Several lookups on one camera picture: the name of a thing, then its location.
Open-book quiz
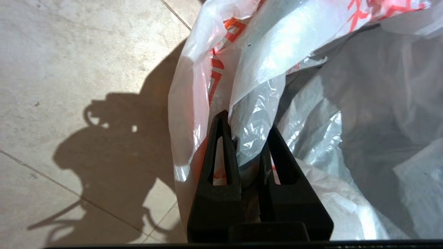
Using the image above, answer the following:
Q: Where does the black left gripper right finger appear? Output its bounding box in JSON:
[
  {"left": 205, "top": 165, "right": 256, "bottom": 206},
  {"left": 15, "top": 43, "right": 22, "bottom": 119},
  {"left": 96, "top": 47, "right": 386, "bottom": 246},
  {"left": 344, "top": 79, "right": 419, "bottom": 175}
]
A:
[{"left": 260, "top": 124, "right": 334, "bottom": 241}]

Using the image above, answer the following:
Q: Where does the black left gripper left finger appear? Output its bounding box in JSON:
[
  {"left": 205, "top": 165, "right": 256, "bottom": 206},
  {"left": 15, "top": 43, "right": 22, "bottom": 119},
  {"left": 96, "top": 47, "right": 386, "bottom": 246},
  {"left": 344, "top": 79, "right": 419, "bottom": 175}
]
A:
[{"left": 187, "top": 110, "right": 245, "bottom": 242}]

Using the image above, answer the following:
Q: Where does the white liner bag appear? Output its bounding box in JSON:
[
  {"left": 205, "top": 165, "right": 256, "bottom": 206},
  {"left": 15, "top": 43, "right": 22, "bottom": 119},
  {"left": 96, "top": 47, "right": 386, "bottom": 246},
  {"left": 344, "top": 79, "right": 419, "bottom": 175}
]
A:
[{"left": 168, "top": 0, "right": 443, "bottom": 241}]

